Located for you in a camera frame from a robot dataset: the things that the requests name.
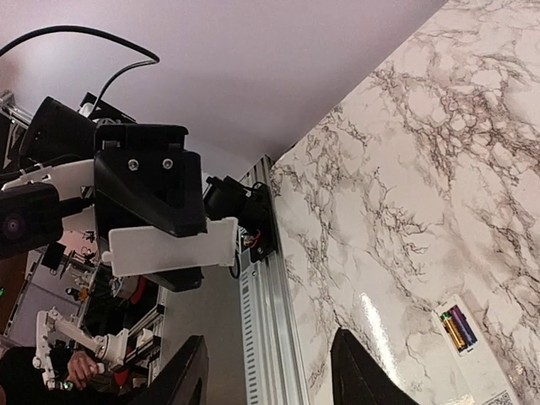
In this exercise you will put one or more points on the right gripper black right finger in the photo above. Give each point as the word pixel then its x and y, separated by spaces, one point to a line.
pixel 356 377

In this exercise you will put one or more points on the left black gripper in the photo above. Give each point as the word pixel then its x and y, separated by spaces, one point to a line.
pixel 143 177

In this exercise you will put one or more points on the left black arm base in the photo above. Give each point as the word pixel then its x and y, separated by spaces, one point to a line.
pixel 251 205

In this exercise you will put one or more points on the gold black battery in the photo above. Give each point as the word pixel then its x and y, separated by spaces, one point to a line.
pixel 453 331

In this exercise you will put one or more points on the white remote control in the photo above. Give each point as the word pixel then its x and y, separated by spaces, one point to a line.
pixel 480 368

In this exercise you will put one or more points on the background person hand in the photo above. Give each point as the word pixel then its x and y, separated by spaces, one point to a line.
pixel 82 369

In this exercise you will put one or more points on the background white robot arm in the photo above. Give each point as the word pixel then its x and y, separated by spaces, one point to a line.
pixel 110 350

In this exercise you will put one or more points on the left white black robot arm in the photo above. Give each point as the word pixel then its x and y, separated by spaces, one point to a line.
pixel 59 137

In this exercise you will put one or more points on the white battery cover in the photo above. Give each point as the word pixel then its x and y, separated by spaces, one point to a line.
pixel 147 250

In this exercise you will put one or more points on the blue battery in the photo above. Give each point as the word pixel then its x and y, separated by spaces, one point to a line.
pixel 463 326

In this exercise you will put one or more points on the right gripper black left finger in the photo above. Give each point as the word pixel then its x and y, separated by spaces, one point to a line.
pixel 183 380

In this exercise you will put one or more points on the front aluminium rail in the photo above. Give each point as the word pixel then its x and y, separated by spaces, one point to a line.
pixel 272 359

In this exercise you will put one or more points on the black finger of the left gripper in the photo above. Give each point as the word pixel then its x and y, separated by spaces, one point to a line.
pixel 179 280

